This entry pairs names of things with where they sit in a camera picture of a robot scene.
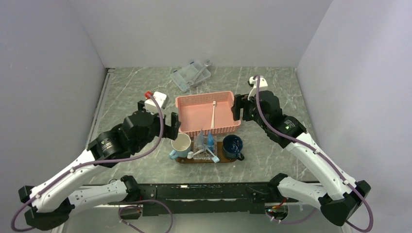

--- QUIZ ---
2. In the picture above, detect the light blue mug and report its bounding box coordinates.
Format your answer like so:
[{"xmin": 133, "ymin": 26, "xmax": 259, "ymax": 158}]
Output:
[{"xmin": 169, "ymin": 133, "xmax": 191, "ymax": 160}]

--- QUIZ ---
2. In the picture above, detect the pink plastic basket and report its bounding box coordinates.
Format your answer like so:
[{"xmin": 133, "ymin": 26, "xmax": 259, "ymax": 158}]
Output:
[{"xmin": 175, "ymin": 91, "xmax": 241, "ymax": 138}]

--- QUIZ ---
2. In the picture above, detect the white toothbrush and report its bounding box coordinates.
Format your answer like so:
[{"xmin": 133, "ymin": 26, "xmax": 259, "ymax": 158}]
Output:
[{"xmin": 187, "ymin": 148, "xmax": 205, "ymax": 159}]

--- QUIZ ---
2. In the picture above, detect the white toothpaste tube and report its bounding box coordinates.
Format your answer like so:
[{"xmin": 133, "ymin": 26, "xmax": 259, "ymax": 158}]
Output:
[{"xmin": 194, "ymin": 129, "xmax": 205, "ymax": 150}]

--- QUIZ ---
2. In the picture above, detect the dark blue mug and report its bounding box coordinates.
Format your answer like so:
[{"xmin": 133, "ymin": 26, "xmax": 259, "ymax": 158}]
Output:
[{"xmin": 222, "ymin": 134, "xmax": 244, "ymax": 161}]

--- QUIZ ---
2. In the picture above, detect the clear acrylic toothbrush holder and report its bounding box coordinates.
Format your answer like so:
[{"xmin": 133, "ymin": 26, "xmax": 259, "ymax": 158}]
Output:
[{"xmin": 192, "ymin": 137, "xmax": 217, "ymax": 160}]

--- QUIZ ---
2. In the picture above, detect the blue toothpaste tube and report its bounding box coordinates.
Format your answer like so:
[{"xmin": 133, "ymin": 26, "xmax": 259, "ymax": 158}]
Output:
[{"xmin": 206, "ymin": 131, "xmax": 215, "ymax": 152}]

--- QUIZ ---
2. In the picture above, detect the light blue toothbrush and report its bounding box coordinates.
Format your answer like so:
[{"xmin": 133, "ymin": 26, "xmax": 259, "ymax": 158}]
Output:
[{"xmin": 205, "ymin": 146, "xmax": 220, "ymax": 163}]

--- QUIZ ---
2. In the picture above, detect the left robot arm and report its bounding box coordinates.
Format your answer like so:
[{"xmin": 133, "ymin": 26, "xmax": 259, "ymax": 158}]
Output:
[{"xmin": 18, "ymin": 110, "xmax": 181, "ymax": 231}]

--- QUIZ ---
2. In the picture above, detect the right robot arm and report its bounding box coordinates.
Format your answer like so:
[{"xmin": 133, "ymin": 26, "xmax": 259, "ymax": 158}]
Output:
[{"xmin": 231, "ymin": 91, "xmax": 371, "ymax": 226}]

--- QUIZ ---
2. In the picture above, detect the pink toothbrush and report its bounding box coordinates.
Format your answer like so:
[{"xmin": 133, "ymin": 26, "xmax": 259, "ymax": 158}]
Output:
[{"xmin": 210, "ymin": 100, "xmax": 216, "ymax": 129}]

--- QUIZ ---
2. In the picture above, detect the oval wooden tray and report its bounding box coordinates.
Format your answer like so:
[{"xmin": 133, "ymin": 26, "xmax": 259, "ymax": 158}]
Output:
[{"xmin": 175, "ymin": 142, "xmax": 236, "ymax": 164}]

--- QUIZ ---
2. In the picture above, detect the clear plastic box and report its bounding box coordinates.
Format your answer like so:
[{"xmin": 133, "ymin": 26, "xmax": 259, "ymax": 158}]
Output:
[{"xmin": 170, "ymin": 62, "xmax": 211, "ymax": 93}]

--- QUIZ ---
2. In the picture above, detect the silver wrench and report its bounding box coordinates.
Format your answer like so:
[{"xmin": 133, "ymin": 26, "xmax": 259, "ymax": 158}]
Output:
[{"xmin": 187, "ymin": 60, "xmax": 212, "ymax": 86}]

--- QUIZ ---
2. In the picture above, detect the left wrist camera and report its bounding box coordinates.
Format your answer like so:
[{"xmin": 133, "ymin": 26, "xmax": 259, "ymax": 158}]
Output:
[{"xmin": 144, "ymin": 91, "xmax": 169, "ymax": 113}]

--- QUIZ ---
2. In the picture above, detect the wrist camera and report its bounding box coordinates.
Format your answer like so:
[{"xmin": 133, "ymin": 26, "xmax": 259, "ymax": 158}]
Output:
[
  {"xmin": 248, "ymin": 76, "xmax": 268, "ymax": 98},
  {"xmin": 144, "ymin": 91, "xmax": 169, "ymax": 113}
]

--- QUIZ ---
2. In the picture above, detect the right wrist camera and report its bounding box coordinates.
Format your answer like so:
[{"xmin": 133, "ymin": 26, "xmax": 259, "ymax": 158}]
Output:
[{"xmin": 248, "ymin": 76, "xmax": 268, "ymax": 98}]

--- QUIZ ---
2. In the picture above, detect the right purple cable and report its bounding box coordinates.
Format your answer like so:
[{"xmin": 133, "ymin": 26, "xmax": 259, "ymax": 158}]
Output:
[{"xmin": 253, "ymin": 74, "xmax": 374, "ymax": 233}]

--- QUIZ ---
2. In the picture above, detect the purple cable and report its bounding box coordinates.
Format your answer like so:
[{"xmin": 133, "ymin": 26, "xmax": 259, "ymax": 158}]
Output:
[
  {"xmin": 253, "ymin": 74, "xmax": 374, "ymax": 233},
  {"xmin": 11, "ymin": 93, "xmax": 174, "ymax": 233}
]

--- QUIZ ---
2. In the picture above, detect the aluminium side rail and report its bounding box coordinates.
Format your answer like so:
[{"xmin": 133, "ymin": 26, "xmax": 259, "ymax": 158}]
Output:
[{"xmin": 85, "ymin": 68, "xmax": 115, "ymax": 150}]

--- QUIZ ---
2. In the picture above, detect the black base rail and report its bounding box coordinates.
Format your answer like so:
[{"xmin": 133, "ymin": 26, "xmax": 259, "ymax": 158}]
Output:
[{"xmin": 119, "ymin": 182, "xmax": 288, "ymax": 216}]

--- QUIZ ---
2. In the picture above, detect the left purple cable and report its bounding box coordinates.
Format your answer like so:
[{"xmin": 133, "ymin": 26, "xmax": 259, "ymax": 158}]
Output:
[{"xmin": 11, "ymin": 93, "xmax": 174, "ymax": 233}]

